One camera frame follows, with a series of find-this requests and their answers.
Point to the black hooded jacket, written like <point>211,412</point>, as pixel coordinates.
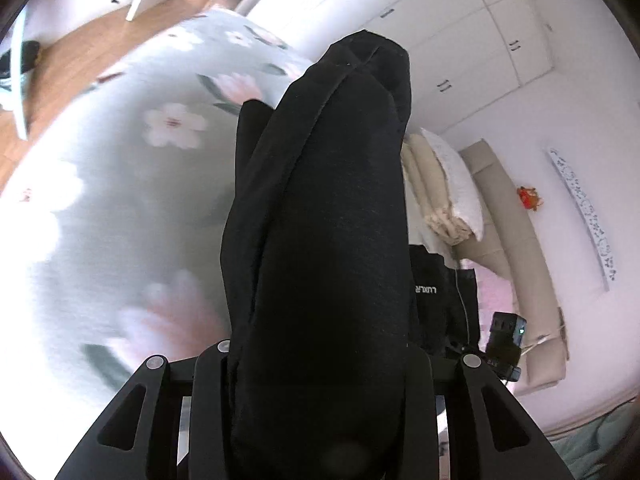
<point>333,311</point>

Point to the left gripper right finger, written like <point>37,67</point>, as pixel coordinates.
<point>491,436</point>

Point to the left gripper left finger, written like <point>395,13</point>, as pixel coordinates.
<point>169,421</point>

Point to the white dotted pillow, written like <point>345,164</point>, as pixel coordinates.
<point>465,203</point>

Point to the white wardrobe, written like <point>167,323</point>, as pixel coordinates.
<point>464,54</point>

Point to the black mesh wastebasket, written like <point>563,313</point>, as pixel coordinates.
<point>29,58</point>

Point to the red plush toy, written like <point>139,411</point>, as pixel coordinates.
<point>530,198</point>

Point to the folded beige quilt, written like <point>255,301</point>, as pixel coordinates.
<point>430,188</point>

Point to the teal quilted cushion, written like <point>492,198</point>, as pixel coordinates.
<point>588,450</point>

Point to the folded purple blanket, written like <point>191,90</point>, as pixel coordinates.
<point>494,294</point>

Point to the patterned wall strip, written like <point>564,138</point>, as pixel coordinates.
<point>588,212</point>

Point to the floral green bedspread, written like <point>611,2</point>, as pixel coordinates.
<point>111,227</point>

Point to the beige padded headboard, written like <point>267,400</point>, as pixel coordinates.
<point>510,248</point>

